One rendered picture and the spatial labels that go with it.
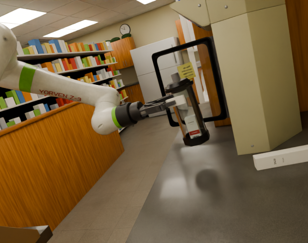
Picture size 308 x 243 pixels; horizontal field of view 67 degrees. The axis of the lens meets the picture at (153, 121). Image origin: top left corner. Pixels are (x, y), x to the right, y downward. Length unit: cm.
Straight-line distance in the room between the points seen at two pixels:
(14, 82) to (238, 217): 91
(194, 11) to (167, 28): 571
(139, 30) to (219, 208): 628
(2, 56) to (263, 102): 87
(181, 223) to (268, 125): 46
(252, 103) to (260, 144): 15
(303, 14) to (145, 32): 567
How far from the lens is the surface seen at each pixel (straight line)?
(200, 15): 84
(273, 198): 69
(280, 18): 97
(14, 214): 254
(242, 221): 63
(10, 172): 251
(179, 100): 82
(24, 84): 106
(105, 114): 95
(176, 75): 85
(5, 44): 95
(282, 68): 96
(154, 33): 663
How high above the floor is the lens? 134
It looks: 13 degrees down
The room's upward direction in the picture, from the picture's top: 16 degrees counter-clockwise
